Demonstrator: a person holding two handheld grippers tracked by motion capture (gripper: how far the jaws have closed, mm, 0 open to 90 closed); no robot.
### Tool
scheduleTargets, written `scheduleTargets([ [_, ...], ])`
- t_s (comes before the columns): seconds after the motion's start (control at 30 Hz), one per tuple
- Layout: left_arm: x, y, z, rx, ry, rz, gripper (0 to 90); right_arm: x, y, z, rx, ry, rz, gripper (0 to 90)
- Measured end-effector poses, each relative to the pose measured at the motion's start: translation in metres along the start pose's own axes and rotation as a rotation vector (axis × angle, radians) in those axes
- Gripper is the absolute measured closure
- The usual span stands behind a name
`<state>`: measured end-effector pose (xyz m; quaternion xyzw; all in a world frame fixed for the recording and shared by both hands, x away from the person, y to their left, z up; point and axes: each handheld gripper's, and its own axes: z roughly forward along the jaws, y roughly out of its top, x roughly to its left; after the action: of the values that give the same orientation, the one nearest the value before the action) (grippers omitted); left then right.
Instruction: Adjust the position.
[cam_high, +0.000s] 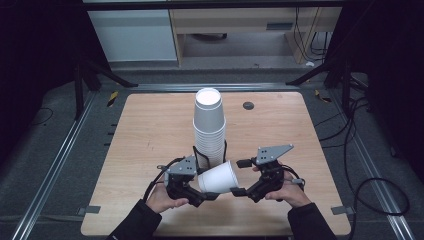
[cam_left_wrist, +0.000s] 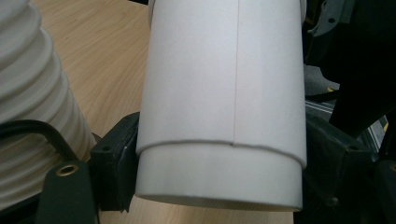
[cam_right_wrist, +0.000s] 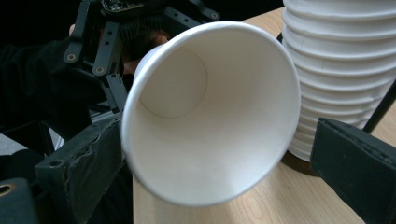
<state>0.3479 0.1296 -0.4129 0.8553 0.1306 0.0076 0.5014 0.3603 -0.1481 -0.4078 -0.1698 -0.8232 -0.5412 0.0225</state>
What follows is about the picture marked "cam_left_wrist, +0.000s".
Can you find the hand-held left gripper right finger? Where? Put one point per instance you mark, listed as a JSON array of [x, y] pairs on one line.
[[336, 180]]

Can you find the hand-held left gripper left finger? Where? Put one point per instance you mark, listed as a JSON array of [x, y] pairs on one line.
[[112, 165]]

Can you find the metal floor rail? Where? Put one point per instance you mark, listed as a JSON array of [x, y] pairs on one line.
[[320, 107]]

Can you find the stack of white paper cups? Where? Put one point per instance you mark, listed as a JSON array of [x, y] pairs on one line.
[[31, 93]]

